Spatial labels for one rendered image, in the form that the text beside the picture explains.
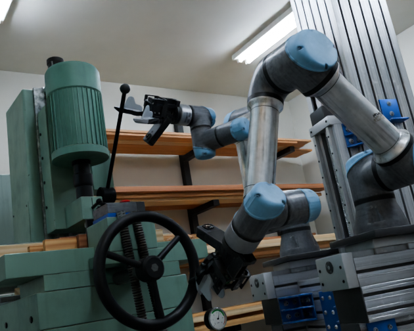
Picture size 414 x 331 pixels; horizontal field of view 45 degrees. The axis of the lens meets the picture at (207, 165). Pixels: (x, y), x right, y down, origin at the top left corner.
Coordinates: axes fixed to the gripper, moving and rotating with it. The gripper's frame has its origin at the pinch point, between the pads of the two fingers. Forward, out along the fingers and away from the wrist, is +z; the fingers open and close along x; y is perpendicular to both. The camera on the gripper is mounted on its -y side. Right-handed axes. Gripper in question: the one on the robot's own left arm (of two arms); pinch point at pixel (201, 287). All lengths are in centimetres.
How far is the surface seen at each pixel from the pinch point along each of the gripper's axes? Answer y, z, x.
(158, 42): -258, 79, 132
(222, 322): 0.5, 21.2, 16.3
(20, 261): -24.4, 12.1, -35.1
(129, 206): -29.0, 1.3, -7.3
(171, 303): -9.3, 22.3, 4.3
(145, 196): -169, 158, 109
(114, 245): -19.7, 4.8, -14.1
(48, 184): -61, 24, -16
